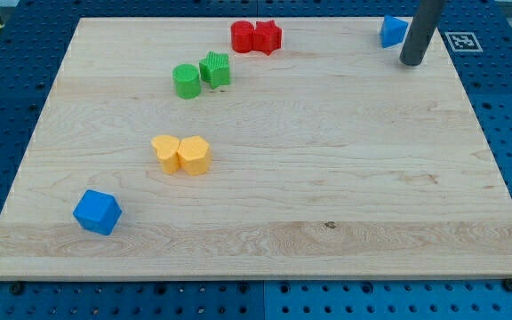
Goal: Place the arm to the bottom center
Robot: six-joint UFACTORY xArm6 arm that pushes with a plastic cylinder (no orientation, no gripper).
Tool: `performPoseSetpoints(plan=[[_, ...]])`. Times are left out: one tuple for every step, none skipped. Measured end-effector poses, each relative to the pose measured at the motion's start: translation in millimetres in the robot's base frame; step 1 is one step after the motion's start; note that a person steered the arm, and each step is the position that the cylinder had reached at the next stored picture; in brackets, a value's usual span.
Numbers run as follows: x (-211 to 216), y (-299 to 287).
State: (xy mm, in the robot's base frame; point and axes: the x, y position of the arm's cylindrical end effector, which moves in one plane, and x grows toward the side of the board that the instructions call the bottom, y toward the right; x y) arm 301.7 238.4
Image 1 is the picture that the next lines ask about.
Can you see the green star block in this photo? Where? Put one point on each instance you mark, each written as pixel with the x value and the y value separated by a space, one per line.
pixel 215 69

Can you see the grey cylindrical robot arm rod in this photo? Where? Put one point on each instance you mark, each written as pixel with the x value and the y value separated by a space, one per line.
pixel 421 31

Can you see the blue triangle block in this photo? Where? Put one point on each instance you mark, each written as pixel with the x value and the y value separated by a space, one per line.
pixel 392 31

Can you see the red cylinder block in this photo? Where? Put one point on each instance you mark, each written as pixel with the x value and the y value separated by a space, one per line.
pixel 241 32

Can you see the blue cube block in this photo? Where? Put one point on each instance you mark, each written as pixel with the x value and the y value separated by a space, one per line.
pixel 97 212

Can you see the yellow hexagon block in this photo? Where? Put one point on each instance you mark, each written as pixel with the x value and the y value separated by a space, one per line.
pixel 195 155

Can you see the white fiducial marker tag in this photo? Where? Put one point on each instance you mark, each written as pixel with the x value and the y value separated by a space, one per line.
pixel 461 41

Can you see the yellow heart block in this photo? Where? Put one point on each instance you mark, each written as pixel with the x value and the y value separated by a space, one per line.
pixel 166 147

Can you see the green cylinder block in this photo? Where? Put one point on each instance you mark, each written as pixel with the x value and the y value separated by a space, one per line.
pixel 186 81

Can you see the light wooden board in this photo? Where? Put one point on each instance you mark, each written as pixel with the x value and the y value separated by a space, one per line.
pixel 330 160

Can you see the red star block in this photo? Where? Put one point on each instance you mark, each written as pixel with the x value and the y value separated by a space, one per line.
pixel 266 37

